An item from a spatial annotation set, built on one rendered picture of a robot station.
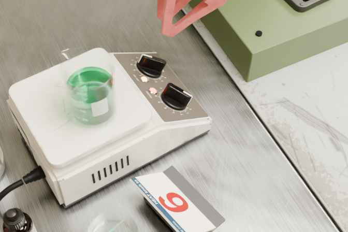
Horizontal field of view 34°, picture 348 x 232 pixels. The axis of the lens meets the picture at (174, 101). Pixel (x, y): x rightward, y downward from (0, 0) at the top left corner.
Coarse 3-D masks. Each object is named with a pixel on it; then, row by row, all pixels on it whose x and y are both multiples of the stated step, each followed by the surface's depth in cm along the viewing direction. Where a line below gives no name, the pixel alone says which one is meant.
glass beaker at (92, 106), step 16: (80, 48) 56; (96, 48) 56; (64, 64) 55; (80, 64) 57; (96, 64) 58; (112, 64) 55; (64, 80) 54; (112, 80) 55; (80, 96) 54; (96, 96) 54; (112, 96) 57; (80, 112) 56; (96, 112) 56; (112, 112) 58; (96, 128) 59
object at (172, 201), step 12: (144, 180) 62; (156, 180) 63; (156, 192) 61; (168, 192) 62; (168, 204) 60; (180, 204) 62; (180, 216) 59; (192, 216) 61; (192, 228) 59; (204, 228) 60
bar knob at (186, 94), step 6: (168, 84) 65; (174, 84) 65; (168, 90) 65; (174, 90) 65; (180, 90) 65; (162, 96) 65; (168, 96) 65; (174, 96) 65; (180, 96) 65; (186, 96) 65; (192, 96) 65; (168, 102) 65; (174, 102) 65; (180, 102) 65; (186, 102) 65; (174, 108) 65; (180, 108) 65
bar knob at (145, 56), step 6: (144, 54) 67; (144, 60) 67; (150, 60) 67; (156, 60) 68; (162, 60) 68; (138, 66) 68; (144, 66) 68; (150, 66) 68; (156, 66) 68; (162, 66) 68; (144, 72) 67; (150, 72) 68; (156, 72) 68
